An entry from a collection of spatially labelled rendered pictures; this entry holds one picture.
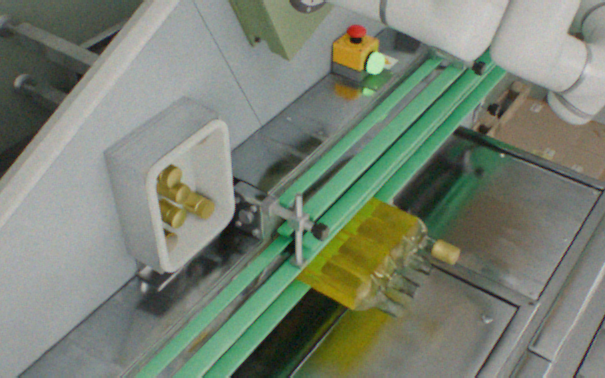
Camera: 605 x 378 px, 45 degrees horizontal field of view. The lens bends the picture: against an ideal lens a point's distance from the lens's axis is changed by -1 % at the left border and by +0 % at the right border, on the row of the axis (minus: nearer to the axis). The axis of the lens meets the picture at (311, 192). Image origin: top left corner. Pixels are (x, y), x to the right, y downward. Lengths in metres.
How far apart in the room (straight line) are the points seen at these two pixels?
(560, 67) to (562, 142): 4.58
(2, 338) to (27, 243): 0.15
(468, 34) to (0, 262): 0.71
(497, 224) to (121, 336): 0.89
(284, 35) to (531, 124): 4.70
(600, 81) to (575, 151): 4.50
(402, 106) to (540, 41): 0.47
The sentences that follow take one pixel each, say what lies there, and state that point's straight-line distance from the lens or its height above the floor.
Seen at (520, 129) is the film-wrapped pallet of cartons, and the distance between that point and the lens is 5.73.
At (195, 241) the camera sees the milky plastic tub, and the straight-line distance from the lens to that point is 1.23.
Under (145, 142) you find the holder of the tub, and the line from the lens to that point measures 1.10.
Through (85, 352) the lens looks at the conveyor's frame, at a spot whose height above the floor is 0.80.
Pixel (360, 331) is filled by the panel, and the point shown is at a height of 1.06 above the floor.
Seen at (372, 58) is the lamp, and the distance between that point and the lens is 1.51.
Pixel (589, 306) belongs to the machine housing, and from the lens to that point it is 1.59.
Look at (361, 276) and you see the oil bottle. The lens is 1.30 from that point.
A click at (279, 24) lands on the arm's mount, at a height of 0.83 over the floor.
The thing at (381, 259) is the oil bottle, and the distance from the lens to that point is 1.33.
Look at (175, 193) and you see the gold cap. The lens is 1.16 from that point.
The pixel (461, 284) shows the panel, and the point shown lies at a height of 1.17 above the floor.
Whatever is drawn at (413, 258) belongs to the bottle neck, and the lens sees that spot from 1.36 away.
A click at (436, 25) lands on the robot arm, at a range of 1.05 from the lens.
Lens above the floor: 1.46
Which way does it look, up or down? 25 degrees down
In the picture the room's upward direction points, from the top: 116 degrees clockwise
